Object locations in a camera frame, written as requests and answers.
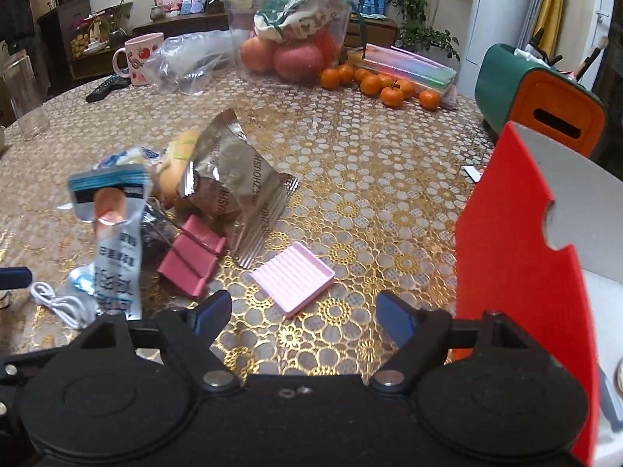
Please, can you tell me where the white charging cable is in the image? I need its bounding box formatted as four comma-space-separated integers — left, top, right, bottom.
28, 279, 97, 331

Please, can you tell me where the pink sticky notepad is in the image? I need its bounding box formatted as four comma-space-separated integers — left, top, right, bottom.
251, 242, 335, 317

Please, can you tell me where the chicken foot snack packet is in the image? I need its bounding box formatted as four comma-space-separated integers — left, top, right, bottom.
68, 163, 151, 321

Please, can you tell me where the dark snack packet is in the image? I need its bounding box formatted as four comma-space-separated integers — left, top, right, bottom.
141, 197, 178, 268

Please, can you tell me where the red cardboard box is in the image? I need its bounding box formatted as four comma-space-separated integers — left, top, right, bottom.
455, 122, 622, 466

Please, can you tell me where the silver foil snack packet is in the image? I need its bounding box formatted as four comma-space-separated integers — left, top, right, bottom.
178, 109, 300, 269

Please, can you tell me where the yellow wrapped bun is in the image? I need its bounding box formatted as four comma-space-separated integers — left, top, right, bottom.
154, 130, 201, 209

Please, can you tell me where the clear drinking glass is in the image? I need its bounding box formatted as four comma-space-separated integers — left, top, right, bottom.
1, 49, 49, 140

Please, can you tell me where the mandarin orange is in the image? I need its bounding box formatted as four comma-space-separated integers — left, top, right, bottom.
359, 74, 383, 97
337, 64, 354, 86
320, 68, 341, 91
418, 90, 440, 112
379, 86, 405, 109

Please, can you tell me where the black remote control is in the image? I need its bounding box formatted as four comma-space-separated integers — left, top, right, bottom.
86, 74, 131, 104

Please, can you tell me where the clear plastic bag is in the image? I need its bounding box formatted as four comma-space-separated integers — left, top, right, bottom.
143, 31, 234, 95

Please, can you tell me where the green orange tissue box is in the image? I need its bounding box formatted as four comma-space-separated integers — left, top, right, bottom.
474, 43, 606, 157

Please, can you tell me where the pastel plastic case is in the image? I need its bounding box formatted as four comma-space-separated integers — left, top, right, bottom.
347, 43, 456, 96

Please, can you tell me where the red apple left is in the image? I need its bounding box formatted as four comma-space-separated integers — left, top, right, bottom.
240, 36, 277, 74

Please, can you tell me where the red apple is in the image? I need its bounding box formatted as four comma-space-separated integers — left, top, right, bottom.
273, 43, 325, 83
240, 36, 277, 74

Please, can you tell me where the pink strawberry mug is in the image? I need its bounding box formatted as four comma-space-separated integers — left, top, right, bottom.
112, 33, 164, 86

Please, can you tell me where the red apple right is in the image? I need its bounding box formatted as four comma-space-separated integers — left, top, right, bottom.
273, 43, 325, 83

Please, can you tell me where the clear fruit container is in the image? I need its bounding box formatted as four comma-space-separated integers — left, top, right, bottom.
225, 0, 350, 84

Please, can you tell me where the green potted plant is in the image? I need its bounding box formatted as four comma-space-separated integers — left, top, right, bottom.
387, 0, 460, 61

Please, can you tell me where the wooden sideboard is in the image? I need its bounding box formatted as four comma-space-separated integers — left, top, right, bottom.
131, 8, 401, 55

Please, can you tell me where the green white cloth bag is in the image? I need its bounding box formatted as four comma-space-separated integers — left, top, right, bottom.
253, 0, 356, 43

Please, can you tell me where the yellow curtain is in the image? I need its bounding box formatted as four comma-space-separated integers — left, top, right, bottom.
533, 0, 564, 57

